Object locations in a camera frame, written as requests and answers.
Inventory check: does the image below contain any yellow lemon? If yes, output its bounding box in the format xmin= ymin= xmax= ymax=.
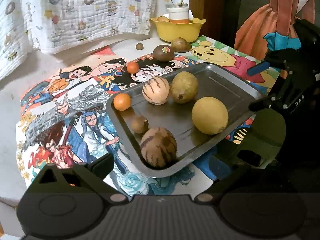
xmin=191 ymin=97 xmax=229 ymax=135

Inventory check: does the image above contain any printed white muslin blanket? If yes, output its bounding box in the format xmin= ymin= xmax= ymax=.
xmin=20 ymin=0 xmax=157 ymax=55
xmin=0 ymin=0 xmax=33 ymax=80

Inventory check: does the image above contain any wooden door frame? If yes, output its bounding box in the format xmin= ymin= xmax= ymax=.
xmin=189 ymin=0 xmax=242 ymax=48

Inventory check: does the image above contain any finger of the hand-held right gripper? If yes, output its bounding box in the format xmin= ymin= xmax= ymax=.
xmin=247 ymin=49 xmax=298 ymax=81
xmin=248 ymin=92 xmax=289 ymax=113

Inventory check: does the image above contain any cartoon boys drawing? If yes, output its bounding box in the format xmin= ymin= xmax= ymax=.
xmin=21 ymin=52 xmax=198 ymax=103

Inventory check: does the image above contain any dark striped pepino melon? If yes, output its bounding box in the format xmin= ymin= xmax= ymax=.
xmin=140 ymin=127 xmax=178 ymax=168

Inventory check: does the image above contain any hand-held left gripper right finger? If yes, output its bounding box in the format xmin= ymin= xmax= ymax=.
xmin=196 ymin=154 xmax=286 ymax=203

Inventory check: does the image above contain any white jar with orange band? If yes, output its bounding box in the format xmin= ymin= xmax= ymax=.
xmin=167 ymin=3 xmax=189 ymax=24

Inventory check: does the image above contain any yellow bear drawing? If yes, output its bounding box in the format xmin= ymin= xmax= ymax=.
xmin=172 ymin=35 xmax=282 ymax=94

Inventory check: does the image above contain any small brown pear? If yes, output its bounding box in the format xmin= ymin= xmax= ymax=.
xmin=171 ymin=37 xmax=192 ymax=53

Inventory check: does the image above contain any pale striped pepino melon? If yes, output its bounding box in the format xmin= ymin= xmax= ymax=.
xmin=142 ymin=76 xmax=170 ymax=105

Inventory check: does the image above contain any blue and red drawing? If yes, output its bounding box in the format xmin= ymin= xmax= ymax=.
xmin=192 ymin=116 xmax=257 ymax=180

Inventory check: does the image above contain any orange kumquat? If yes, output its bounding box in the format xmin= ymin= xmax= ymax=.
xmin=113 ymin=93 xmax=132 ymax=111
xmin=126 ymin=62 xmax=140 ymax=74

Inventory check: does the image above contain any metal tray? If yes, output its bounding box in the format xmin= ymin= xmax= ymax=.
xmin=106 ymin=63 xmax=263 ymax=178

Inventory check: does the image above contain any large green pear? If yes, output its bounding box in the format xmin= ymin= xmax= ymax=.
xmin=171 ymin=71 xmax=199 ymax=104

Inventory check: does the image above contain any yellow plastic bowl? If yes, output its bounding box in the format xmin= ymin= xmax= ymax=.
xmin=150 ymin=17 xmax=207 ymax=43

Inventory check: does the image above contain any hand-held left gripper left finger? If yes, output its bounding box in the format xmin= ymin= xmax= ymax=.
xmin=37 ymin=153 xmax=128 ymax=203

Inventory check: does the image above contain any colourful anime figures drawing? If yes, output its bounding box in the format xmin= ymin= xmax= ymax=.
xmin=16 ymin=85 xmax=213 ymax=197

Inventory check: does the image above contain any orange dress poster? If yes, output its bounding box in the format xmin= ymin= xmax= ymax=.
xmin=234 ymin=0 xmax=320 ymax=64

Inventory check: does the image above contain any brown kiwi with sticker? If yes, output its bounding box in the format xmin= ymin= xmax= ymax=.
xmin=153 ymin=45 xmax=175 ymax=62

